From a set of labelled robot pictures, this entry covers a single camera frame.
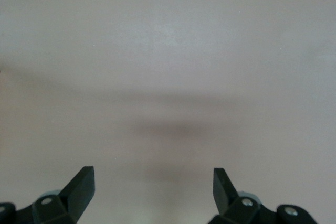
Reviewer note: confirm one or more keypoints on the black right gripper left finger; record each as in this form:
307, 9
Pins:
78, 190

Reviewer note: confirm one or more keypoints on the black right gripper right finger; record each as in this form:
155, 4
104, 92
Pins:
223, 192

